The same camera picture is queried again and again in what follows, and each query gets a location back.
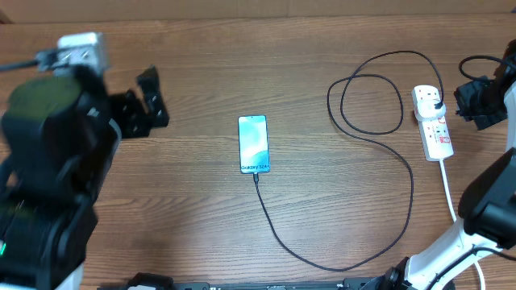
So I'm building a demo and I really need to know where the white charger plug adapter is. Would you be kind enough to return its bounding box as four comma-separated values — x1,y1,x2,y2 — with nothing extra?
414,100,446,122

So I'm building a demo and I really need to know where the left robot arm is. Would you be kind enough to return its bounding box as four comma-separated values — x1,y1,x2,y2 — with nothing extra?
1,66,169,289

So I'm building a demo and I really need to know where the black USB charging cable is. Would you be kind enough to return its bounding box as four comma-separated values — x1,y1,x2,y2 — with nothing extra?
252,50,446,272

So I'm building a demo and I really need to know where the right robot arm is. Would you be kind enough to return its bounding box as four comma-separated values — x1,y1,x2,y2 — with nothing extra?
364,41,515,289

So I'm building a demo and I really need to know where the blue Galaxy smartphone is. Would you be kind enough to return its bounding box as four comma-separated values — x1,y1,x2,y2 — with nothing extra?
238,115,271,174

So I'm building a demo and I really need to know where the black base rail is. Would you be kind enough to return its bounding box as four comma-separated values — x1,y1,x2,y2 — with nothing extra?
120,273,385,290

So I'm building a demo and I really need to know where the white power strip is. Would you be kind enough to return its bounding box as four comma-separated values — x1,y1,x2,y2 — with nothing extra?
411,85,454,161

